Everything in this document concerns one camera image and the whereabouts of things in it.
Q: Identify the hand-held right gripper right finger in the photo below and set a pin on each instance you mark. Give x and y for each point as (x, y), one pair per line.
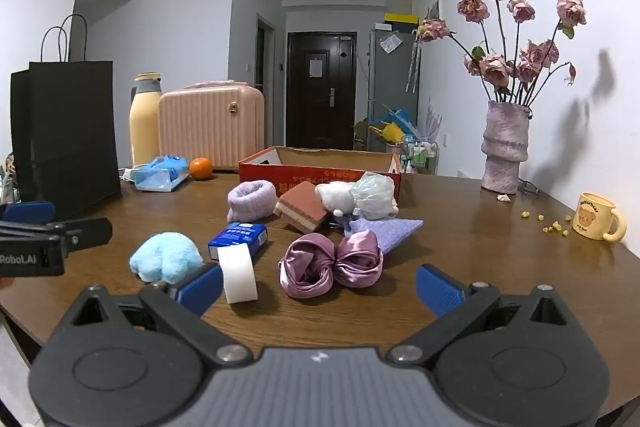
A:
(437, 289)

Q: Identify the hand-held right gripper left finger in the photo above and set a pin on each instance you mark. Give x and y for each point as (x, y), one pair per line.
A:
(200, 289)

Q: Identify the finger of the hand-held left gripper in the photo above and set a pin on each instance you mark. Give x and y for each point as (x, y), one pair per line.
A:
(30, 211)
(85, 232)

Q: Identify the blue handkerchief paper pack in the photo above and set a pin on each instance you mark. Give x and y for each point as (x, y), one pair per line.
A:
(240, 237)

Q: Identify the purple cloth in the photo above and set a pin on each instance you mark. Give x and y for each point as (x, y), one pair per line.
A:
(395, 229)

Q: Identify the pink satin bonnet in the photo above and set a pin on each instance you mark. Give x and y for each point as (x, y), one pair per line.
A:
(345, 262)

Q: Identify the red layered sponge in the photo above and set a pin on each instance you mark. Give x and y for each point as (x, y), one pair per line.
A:
(305, 204)

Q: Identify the red cardboard box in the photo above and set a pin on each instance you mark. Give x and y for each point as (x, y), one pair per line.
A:
(310, 172)

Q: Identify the light blue fluffy cloth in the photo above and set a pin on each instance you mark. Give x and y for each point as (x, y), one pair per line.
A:
(165, 257)

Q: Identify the black paper bag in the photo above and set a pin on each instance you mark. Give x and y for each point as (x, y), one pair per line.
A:
(65, 132)

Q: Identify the blue tissue pack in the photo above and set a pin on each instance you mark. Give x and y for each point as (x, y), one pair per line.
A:
(160, 174)

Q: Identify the purple fluffy headband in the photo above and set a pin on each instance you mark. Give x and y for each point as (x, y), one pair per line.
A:
(250, 199)

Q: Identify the fallen pink petal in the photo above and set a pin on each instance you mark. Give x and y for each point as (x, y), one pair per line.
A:
(503, 198)

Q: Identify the clear plastic bag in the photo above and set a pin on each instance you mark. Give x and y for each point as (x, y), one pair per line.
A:
(375, 194)

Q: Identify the yellow thermos bottle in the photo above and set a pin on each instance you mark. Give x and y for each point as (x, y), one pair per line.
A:
(144, 127)

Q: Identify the orange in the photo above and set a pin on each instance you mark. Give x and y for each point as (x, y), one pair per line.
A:
(201, 168)

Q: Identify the scattered yellow flower bits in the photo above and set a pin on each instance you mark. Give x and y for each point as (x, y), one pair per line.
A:
(551, 227)

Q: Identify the metal trolley cart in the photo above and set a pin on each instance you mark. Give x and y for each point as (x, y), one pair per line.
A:
(420, 154)

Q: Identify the white plush toy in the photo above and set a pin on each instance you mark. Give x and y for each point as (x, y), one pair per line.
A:
(335, 199)

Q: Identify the purple textured vase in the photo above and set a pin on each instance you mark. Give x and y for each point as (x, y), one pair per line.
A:
(504, 147)

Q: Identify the pink ribbed suitcase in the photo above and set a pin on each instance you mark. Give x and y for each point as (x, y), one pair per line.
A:
(210, 127)

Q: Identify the blue and yellow bags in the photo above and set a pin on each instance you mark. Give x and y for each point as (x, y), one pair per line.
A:
(392, 127)

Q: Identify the purple feather decoration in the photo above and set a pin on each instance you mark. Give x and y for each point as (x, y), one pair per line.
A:
(433, 119)

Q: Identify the large brown cardboard box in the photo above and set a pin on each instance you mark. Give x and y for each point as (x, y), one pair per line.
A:
(361, 134)

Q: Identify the yellow bear mug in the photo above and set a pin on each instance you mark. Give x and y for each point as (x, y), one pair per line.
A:
(595, 217)

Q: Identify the pink cloth bundle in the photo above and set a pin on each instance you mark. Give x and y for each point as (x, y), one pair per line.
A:
(215, 84)

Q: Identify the grey refrigerator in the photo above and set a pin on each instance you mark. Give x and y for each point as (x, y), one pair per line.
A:
(390, 82)

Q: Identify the dark brown entrance door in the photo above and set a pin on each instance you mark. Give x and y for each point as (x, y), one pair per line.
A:
(320, 107)

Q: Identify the hanging folded umbrella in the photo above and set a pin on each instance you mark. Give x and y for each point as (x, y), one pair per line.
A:
(413, 67)

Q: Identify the dried pink roses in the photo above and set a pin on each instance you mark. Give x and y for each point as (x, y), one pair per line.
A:
(492, 67)

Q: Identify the white paper notice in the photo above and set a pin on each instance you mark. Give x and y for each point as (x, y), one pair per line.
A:
(315, 68)

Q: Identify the clear zip bag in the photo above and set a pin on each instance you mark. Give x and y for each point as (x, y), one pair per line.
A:
(391, 42)

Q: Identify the yellow and black box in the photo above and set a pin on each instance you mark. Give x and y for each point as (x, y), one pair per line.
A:
(400, 18)

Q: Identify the interior door frame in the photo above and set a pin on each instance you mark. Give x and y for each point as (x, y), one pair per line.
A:
(265, 52)

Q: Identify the white wall panel box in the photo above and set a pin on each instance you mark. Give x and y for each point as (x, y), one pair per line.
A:
(435, 7)

